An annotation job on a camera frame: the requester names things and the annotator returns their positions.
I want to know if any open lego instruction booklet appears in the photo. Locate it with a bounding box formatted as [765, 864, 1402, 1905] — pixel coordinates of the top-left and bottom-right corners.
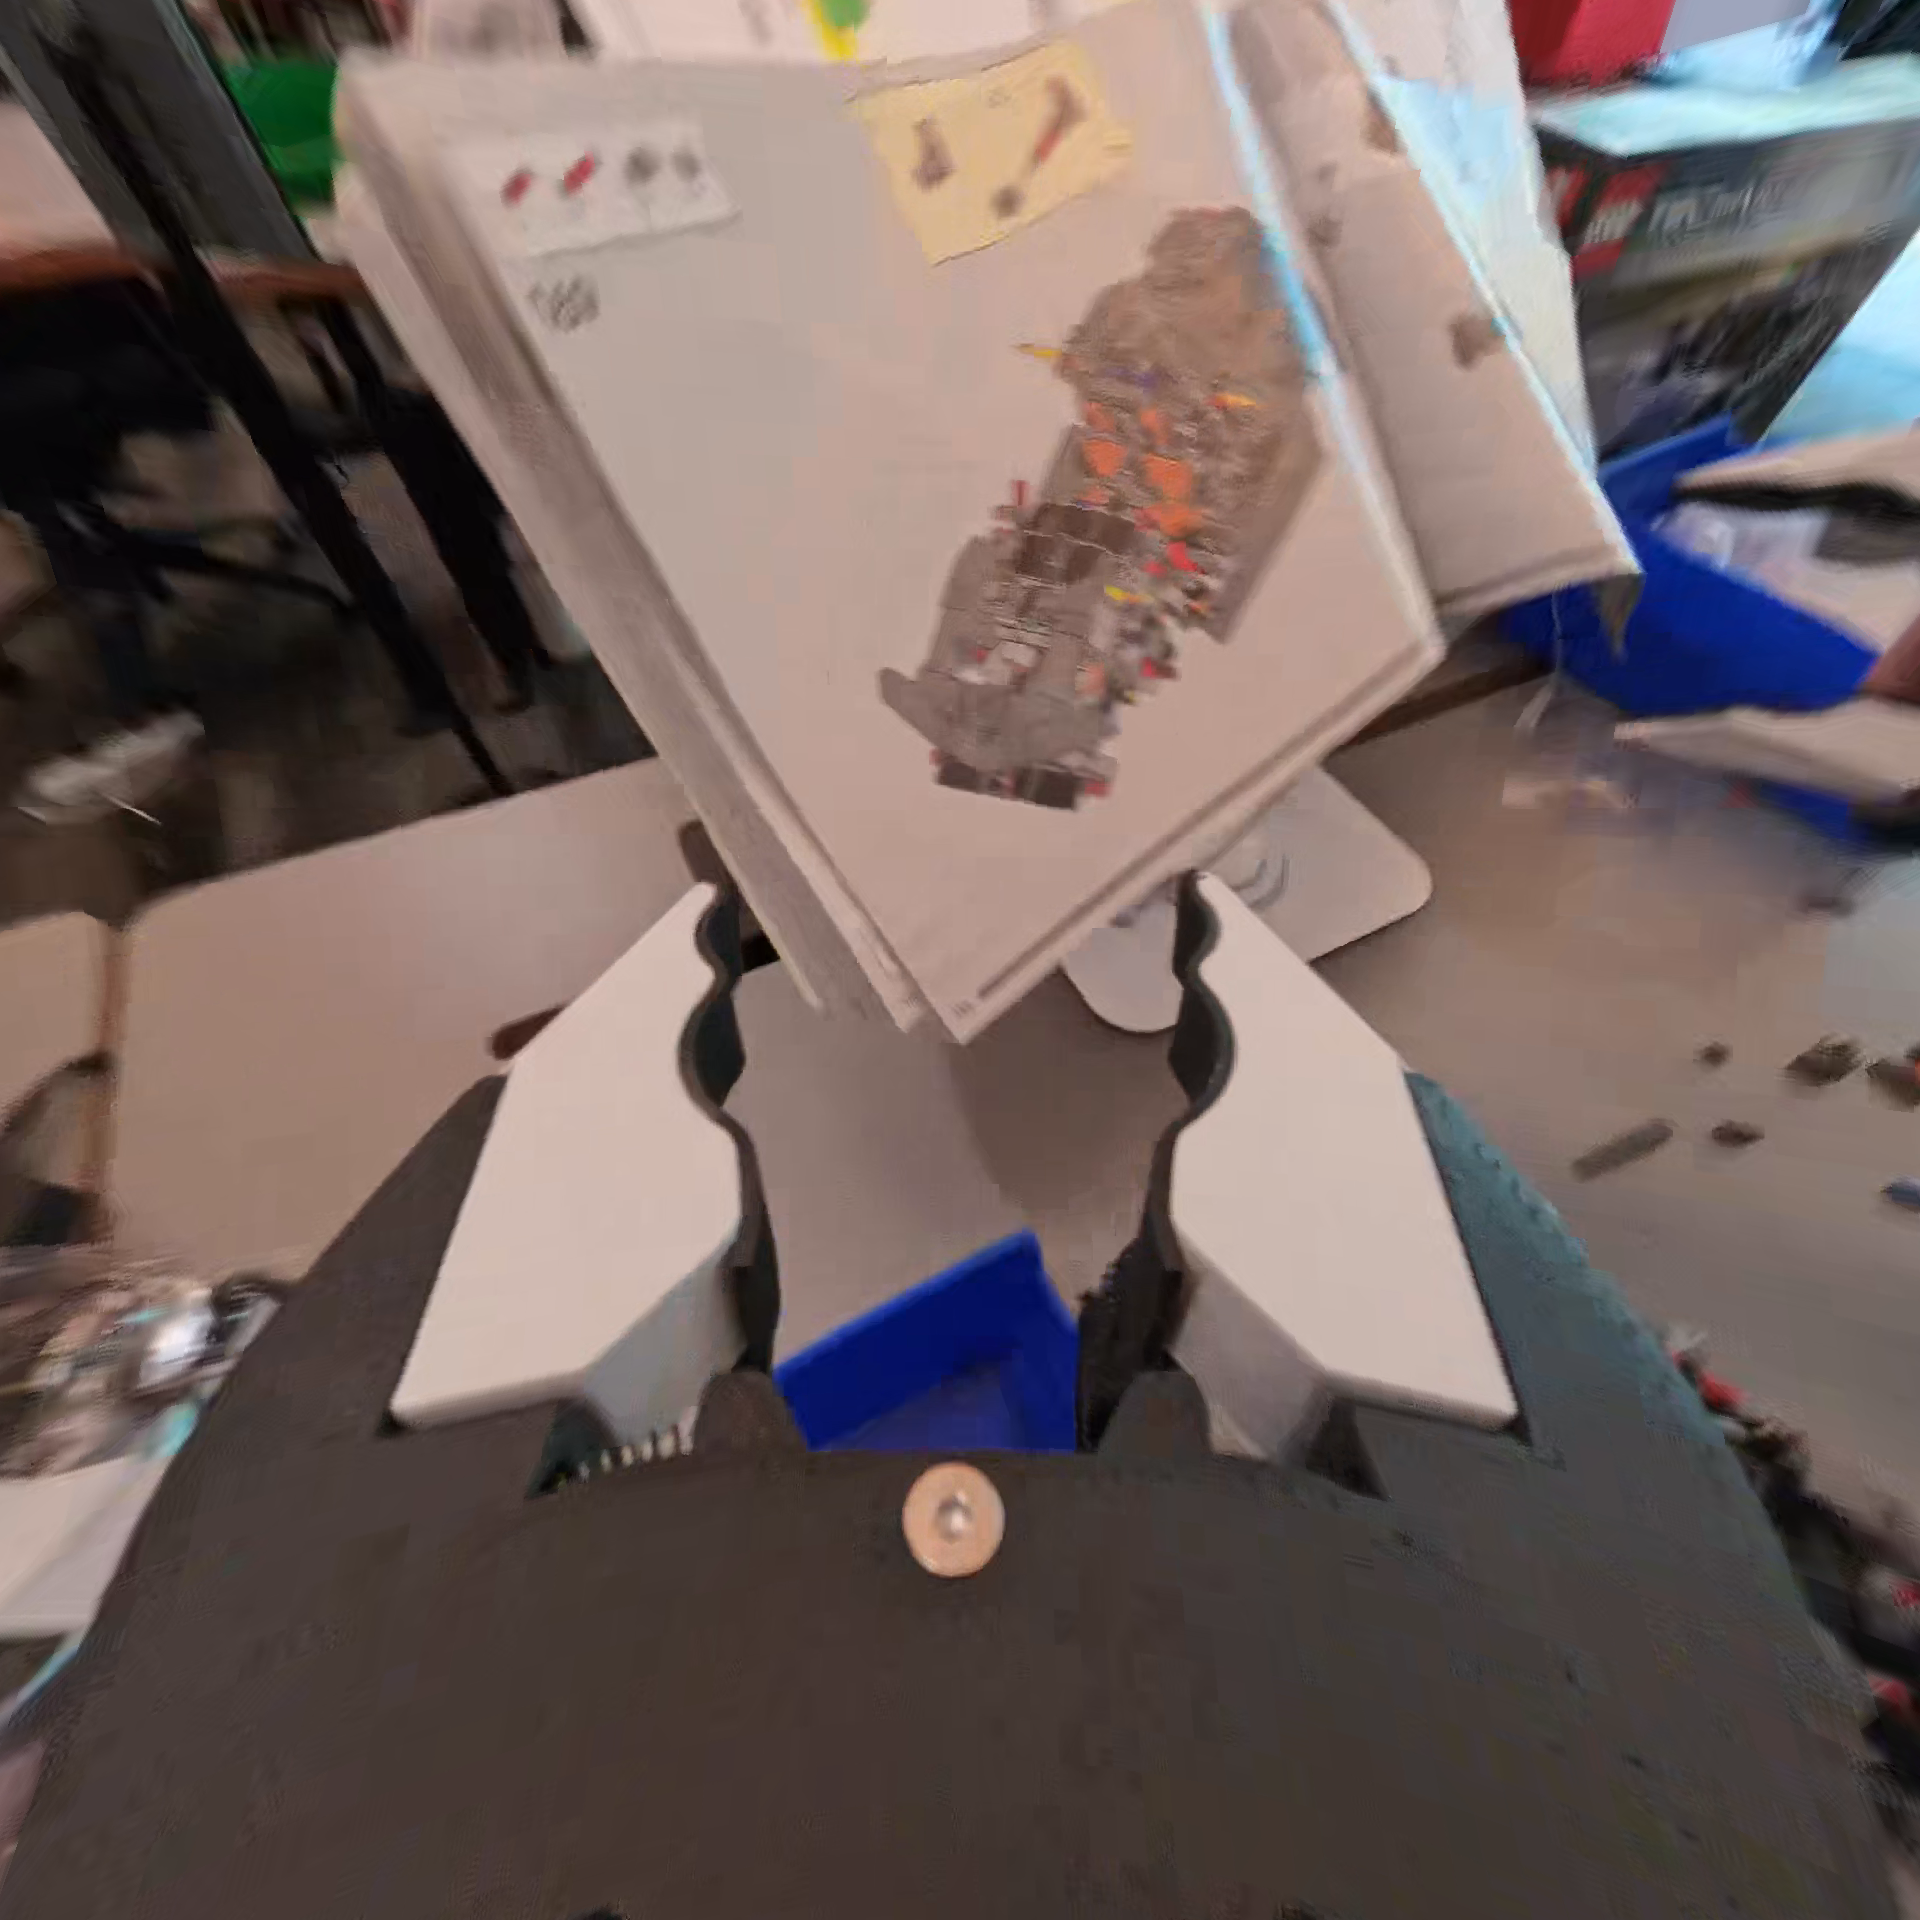
[333, 0, 1648, 1048]

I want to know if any pile of loose lego pieces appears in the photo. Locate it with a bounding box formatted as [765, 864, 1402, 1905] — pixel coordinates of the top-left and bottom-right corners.
[1568, 1032, 1920, 1210]

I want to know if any tagged blue plastic bin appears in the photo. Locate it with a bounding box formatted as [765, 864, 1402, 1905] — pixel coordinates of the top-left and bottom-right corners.
[773, 1231, 1086, 1455]

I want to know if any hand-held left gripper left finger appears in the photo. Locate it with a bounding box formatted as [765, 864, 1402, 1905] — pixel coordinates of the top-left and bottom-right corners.
[390, 882, 784, 1426]

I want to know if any green plastic object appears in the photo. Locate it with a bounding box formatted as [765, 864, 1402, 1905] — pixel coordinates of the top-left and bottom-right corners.
[224, 57, 349, 196]

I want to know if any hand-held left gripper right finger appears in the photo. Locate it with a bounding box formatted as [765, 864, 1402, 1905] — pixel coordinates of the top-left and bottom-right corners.
[1074, 873, 1520, 1455]

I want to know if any stack of white booklets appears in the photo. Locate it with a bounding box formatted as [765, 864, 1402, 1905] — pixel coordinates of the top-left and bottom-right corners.
[1613, 693, 1920, 809]

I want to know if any black metal table leg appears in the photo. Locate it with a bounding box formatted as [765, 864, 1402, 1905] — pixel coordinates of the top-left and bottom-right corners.
[0, 0, 527, 799]

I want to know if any white booklet stand base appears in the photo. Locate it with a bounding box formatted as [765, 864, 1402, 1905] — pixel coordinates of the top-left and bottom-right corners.
[1063, 768, 1434, 1037]

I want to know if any large blue plastic bin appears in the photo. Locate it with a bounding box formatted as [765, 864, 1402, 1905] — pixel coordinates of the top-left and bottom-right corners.
[1496, 417, 1920, 848]

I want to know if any heap of clear plastic bags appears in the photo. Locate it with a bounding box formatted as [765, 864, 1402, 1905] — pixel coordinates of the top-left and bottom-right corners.
[0, 1266, 288, 1480]

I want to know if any red box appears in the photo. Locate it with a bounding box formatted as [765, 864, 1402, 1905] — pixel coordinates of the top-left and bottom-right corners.
[1507, 0, 1682, 89]

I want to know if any black lego set box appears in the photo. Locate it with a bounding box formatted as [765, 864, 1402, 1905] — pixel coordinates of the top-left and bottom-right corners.
[1530, 57, 1920, 455]

